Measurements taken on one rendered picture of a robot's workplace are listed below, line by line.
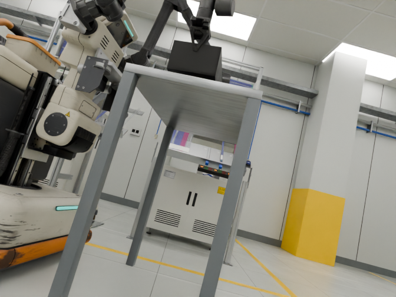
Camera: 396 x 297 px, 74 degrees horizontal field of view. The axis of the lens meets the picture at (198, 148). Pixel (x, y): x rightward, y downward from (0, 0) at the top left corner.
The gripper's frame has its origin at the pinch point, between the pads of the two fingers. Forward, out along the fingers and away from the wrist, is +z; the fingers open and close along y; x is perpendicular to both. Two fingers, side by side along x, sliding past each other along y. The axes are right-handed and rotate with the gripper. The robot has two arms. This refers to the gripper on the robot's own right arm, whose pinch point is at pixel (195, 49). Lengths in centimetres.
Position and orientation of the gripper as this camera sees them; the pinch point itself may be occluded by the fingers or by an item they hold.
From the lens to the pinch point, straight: 98.1
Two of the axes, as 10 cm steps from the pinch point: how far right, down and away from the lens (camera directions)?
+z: -2.3, 9.6, -1.7
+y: 0.9, 2.0, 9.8
